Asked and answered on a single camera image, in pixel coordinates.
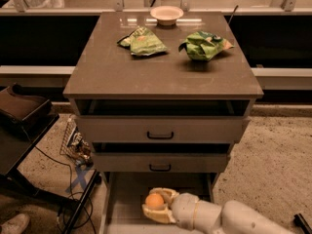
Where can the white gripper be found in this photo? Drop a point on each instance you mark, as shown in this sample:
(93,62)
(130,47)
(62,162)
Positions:
(182,208)

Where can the orange fruit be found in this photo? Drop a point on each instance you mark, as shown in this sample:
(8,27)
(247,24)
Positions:
(154,201)

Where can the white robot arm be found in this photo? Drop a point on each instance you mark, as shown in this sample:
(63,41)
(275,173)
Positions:
(232,218)

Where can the open bottom drawer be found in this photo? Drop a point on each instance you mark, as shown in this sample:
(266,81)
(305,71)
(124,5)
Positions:
(126,192)

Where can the grey drawer cabinet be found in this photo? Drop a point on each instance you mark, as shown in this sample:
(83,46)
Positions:
(109,81)

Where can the black object on floor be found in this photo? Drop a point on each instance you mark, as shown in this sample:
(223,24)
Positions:
(300,221)

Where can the white shoe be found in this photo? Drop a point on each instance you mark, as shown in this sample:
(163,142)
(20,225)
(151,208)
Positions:
(15,225)

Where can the black side table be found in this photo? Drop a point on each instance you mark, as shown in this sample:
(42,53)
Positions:
(46,169)

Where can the crumpled green chip bag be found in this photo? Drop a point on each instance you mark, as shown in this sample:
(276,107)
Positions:
(204,46)

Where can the flat green chip bag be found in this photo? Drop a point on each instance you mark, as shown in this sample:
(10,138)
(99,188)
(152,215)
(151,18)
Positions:
(142,42)

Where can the white bowl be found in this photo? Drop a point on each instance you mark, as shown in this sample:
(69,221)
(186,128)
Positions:
(166,15)

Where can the middle drawer with black handle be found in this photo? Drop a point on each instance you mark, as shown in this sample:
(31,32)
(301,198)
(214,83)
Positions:
(160,162)

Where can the drawer with black handle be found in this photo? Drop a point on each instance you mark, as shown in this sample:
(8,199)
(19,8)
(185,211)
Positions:
(162,129)
(160,162)

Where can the top drawer with black handle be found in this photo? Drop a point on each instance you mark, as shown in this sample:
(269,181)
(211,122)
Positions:
(162,129)

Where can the wire basket with snacks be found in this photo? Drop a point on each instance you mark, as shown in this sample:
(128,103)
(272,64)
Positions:
(73,146)

